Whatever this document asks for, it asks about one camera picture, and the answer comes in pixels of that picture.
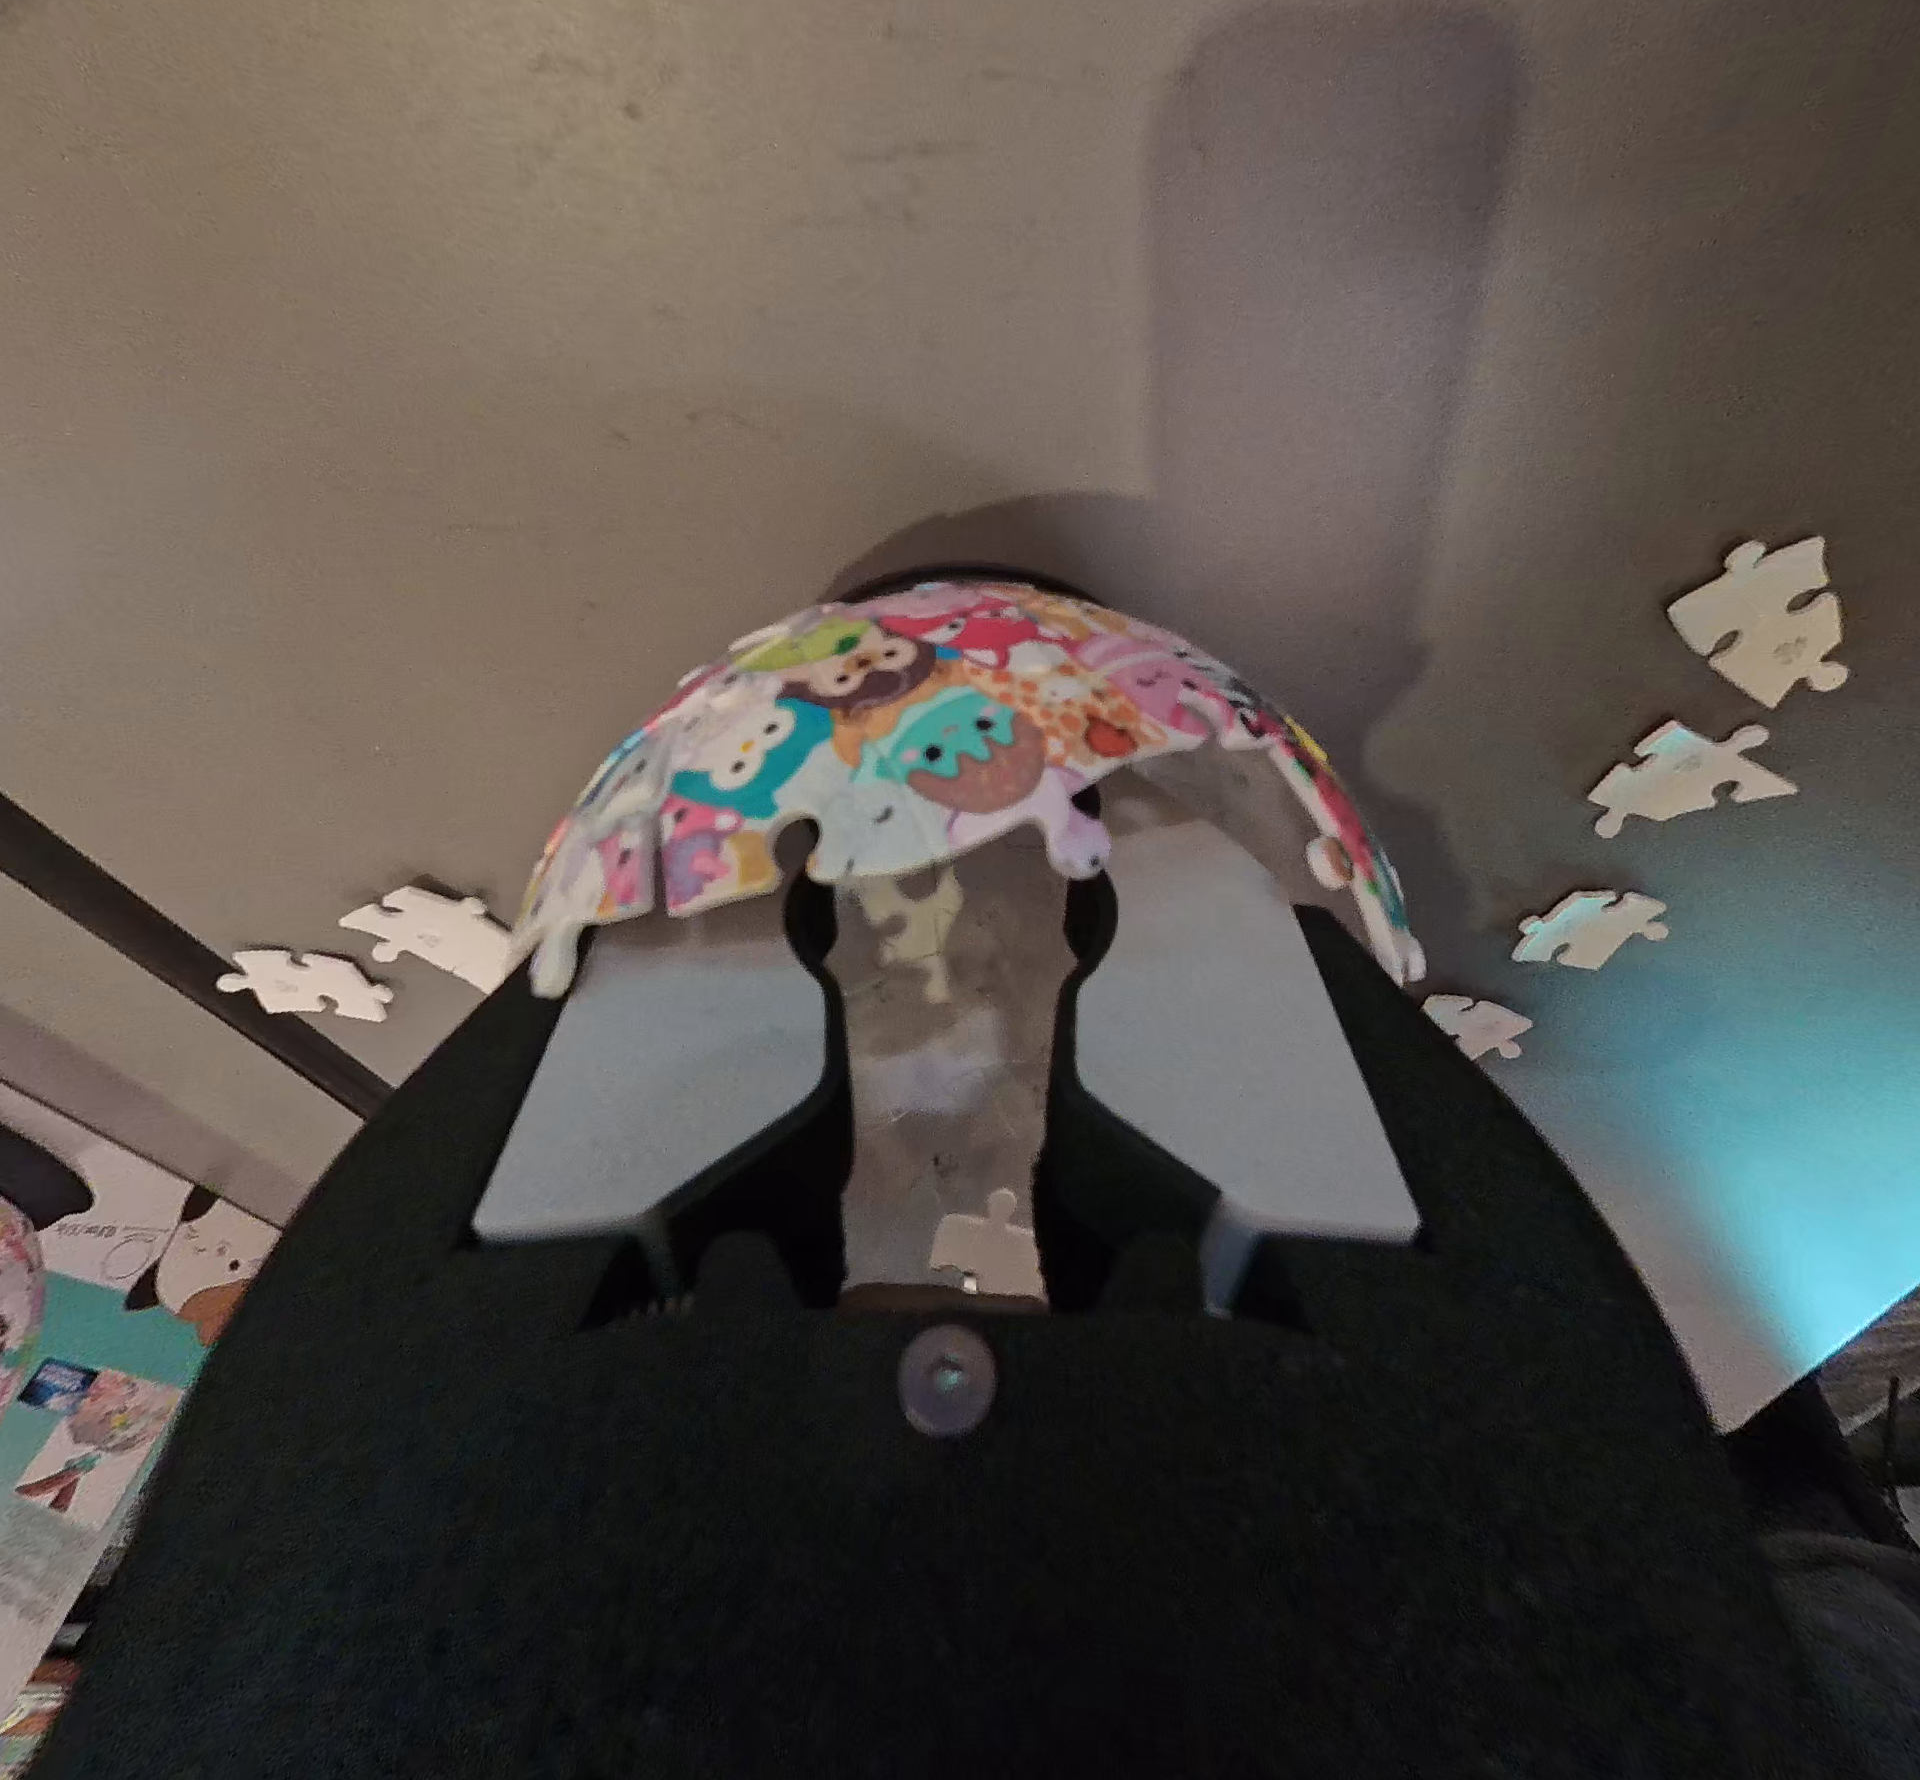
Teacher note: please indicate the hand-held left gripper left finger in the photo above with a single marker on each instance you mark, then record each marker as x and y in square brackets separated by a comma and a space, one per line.
[642, 1089]

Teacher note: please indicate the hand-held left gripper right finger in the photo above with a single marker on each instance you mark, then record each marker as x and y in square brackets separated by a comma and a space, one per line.
[1243, 1058]

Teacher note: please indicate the colourful puzzle ball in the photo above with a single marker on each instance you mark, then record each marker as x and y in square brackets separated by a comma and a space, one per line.
[929, 715]

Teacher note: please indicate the two joined white puzzle pieces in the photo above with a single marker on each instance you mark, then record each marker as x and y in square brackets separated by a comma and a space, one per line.
[441, 935]

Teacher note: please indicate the single white puzzle piece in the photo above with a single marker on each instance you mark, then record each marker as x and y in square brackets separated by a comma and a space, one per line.
[305, 985]

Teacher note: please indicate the colourful puzzle box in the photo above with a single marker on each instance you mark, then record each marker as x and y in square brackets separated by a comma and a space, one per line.
[107, 1360]

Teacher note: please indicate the row of white puzzle pieces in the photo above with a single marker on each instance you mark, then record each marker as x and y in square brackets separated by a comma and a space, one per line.
[1756, 617]

